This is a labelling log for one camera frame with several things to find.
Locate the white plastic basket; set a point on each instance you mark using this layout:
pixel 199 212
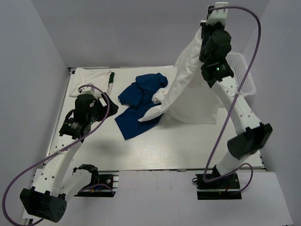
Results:
pixel 239 66

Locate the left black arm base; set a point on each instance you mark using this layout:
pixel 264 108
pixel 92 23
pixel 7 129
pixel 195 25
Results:
pixel 104 184

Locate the blue t-shirt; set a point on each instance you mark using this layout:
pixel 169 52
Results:
pixel 138 98

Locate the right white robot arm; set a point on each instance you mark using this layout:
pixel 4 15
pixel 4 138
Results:
pixel 251 133

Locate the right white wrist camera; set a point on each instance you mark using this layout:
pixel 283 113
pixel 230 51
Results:
pixel 218 15

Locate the folded white t-shirt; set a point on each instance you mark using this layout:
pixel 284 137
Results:
pixel 100 79

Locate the white t-shirt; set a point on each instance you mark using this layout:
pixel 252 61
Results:
pixel 100 79
pixel 189 99

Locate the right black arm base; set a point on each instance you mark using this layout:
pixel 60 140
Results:
pixel 225 189

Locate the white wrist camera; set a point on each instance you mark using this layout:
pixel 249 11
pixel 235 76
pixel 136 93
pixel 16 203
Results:
pixel 88 90
pixel 218 15

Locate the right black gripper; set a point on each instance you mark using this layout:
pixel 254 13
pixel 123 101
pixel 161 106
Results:
pixel 205 27

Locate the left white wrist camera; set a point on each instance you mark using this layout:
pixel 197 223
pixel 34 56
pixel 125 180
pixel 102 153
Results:
pixel 88 90

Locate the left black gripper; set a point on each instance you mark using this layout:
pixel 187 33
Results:
pixel 113 108

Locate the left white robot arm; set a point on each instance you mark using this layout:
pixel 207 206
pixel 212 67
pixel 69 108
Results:
pixel 49 194

